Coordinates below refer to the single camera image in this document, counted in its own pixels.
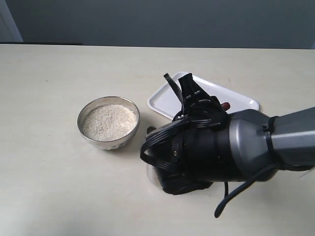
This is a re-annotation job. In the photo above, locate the steel bowl of rice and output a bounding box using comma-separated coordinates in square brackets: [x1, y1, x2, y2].
[77, 96, 140, 150]

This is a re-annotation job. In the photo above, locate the dark red wooden spoon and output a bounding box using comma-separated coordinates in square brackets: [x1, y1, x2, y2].
[221, 102, 230, 111]

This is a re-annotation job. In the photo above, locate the black cable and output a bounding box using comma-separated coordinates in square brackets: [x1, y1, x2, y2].
[139, 115, 279, 219]

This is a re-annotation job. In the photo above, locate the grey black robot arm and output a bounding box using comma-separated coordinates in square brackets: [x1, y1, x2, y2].
[140, 73, 315, 195]

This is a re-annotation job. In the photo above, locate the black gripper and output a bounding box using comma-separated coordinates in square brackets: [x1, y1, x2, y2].
[145, 73, 229, 195]

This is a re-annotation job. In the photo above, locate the white rectangular tray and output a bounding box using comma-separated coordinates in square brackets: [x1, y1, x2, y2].
[147, 71, 260, 121]

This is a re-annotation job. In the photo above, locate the steel cup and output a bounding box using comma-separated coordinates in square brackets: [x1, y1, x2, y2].
[146, 164, 162, 189]

